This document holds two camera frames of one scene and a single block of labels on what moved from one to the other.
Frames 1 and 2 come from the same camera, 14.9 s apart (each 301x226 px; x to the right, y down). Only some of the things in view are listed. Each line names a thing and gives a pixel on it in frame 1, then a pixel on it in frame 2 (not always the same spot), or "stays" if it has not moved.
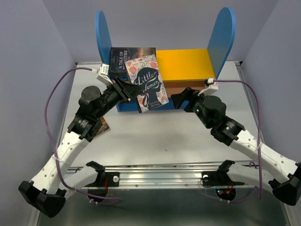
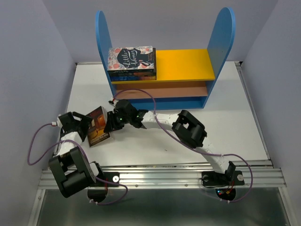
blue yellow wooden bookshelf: x=181 y=69 stays
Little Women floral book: x=145 y=72 -> x=140 y=57
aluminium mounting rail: x=138 y=175 stays
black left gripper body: x=111 y=97 -> x=77 y=115
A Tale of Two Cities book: x=119 y=55 -> x=139 y=71
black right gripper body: x=195 y=105 -> x=120 y=119
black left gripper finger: x=128 y=90 -> x=84 y=125
